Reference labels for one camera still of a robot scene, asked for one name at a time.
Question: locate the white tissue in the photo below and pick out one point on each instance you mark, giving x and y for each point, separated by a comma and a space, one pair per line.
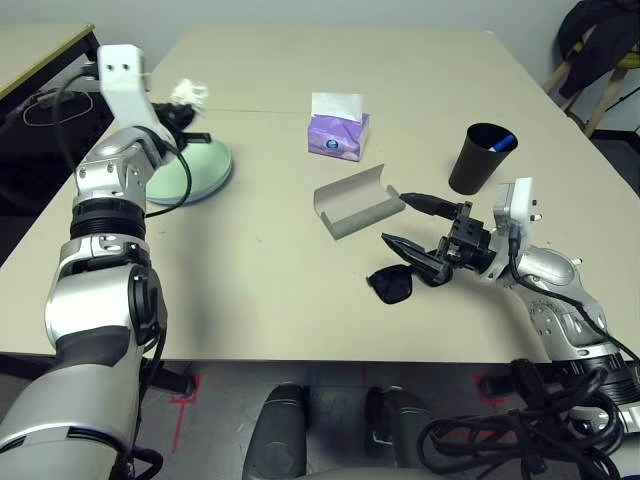
190, 92

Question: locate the purple tissue pack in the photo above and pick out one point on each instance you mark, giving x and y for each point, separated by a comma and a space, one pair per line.
335, 140

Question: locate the grey robot leg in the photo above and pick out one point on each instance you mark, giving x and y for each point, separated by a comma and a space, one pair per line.
395, 415
280, 430

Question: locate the black cup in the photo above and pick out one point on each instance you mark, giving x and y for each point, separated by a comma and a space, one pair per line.
472, 170

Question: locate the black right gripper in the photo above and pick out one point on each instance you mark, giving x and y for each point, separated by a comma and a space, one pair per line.
470, 245

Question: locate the black jacket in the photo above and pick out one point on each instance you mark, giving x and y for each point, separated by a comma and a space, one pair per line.
600, 40

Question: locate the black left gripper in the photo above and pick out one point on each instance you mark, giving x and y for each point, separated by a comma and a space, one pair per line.
165, 117

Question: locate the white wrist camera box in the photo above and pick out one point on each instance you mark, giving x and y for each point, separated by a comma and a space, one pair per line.
122, 75
517, 205

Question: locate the light green plate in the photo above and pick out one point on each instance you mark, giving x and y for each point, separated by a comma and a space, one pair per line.
200, 170

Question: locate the light blue plate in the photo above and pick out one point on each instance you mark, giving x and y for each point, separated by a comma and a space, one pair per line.
231, 167

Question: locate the beige side table black frame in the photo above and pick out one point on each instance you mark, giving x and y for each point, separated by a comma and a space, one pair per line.
35, 50

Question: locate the grey right robot leg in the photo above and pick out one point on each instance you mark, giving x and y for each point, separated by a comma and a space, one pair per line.
395, 415

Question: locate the black sunglasses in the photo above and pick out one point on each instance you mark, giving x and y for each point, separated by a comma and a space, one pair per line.
392, 287

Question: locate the yellow-green stool cushion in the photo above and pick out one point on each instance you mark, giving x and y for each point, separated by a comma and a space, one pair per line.
631, 57

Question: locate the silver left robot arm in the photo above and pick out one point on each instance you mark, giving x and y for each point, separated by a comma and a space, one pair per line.
100, 300

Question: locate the white marker blue cap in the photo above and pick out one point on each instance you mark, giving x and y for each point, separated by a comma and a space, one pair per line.
505, 142

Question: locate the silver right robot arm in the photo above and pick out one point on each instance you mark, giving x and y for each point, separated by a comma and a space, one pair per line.
555, 270

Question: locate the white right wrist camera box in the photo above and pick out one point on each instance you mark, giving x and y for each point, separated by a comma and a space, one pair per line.
517, 205

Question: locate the grey left robot leg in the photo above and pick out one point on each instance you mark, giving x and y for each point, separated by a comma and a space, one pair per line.
280, 430

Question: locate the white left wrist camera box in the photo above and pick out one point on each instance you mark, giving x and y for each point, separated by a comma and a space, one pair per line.
122, 75

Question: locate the grey glasses case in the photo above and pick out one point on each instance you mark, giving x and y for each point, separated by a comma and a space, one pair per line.
355, 197

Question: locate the wooden stool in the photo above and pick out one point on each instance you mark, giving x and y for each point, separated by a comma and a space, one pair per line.
602, 107

